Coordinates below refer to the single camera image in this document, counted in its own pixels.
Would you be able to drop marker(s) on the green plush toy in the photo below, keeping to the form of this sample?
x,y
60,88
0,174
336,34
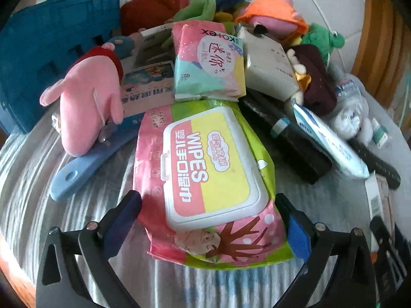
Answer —
x,y
196,9

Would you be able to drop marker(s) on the green frog plush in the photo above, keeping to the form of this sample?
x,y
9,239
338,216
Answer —
x,y
321,37

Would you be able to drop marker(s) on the brown plush bear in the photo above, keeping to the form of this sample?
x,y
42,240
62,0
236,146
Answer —
x,y
318,80

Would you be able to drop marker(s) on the pink pig plush orange dress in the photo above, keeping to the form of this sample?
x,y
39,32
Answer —
x,y
273,16

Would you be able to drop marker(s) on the wooden wall trim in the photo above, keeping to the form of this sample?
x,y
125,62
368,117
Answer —
x,y
382,38

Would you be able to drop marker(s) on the blue plastic crate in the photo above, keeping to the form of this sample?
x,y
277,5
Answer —
x,y
41,57

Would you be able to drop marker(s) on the striped grey tablecloth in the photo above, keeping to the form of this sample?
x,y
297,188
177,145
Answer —
x,y
77,218

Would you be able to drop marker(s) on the pink pig plush red dress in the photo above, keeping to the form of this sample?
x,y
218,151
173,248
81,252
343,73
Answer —
x,y
86,102

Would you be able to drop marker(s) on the red white small box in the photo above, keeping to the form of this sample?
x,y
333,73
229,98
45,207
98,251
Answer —
x,y
379,199

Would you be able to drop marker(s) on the pink sanitary pad pack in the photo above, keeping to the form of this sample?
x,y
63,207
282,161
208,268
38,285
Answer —
x,y
205,61

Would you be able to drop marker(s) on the blue medicine box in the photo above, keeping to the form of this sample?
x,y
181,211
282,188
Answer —
x,y
144,86

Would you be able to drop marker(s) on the small white green box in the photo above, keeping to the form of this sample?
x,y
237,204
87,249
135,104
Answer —
x,y
380,134

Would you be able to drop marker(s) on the red toy suitcase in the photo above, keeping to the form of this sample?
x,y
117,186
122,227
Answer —
x,y
151,9

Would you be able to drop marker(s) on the blue pig plush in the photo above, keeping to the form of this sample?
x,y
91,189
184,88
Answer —
x,y
122,45

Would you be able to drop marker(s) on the white tissue pack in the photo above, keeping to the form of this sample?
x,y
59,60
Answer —
x,y
269,67

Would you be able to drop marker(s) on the pink green wipes pack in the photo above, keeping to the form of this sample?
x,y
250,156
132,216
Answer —
x,y
208,166

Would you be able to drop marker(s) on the white blue flat pack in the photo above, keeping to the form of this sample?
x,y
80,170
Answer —
x,y
330,141

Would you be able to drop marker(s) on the black bag roll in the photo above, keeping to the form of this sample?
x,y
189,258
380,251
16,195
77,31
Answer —
x,y
289,134

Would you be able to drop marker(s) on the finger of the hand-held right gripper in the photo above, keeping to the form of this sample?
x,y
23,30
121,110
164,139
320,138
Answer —
x,y
385,240

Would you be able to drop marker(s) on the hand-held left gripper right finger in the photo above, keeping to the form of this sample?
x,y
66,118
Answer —
x,y
298,234

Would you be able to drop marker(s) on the cotton ball bag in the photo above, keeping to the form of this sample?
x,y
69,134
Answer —
x,y
348,102

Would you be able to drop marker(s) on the grey cardboard box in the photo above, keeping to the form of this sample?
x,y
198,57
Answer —
x,y
151,45

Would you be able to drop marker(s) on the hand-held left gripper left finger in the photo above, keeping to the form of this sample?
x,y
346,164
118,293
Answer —
x,y
123,221

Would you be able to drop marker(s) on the light blue plastic comb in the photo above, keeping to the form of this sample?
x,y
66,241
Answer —
x,y
80,170

